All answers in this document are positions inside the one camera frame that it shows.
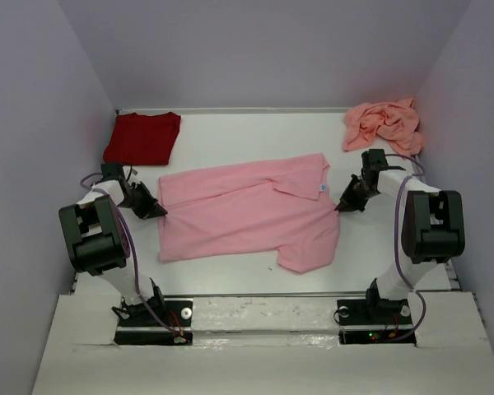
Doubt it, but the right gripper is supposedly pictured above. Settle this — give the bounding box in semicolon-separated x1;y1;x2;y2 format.
334;174;379;212

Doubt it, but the pink t-shirt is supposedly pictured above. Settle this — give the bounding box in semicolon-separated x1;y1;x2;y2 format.
158;153;340;274

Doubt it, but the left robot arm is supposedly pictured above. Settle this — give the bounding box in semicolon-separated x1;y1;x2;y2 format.
58;162;168;328

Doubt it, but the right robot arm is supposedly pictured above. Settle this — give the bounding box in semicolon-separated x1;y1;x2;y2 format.
336;149;465;326

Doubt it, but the red folded t-shirt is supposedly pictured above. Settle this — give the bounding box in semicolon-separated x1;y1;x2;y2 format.
103;112;181;166

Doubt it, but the salmon crumpled t-shirt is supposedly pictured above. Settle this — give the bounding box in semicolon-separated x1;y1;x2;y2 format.
343;98;424;156

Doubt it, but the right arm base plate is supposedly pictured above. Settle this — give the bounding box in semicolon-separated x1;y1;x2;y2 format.
333;298;416;346

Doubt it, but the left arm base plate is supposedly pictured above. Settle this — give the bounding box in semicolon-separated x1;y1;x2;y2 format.
112;298;193;346

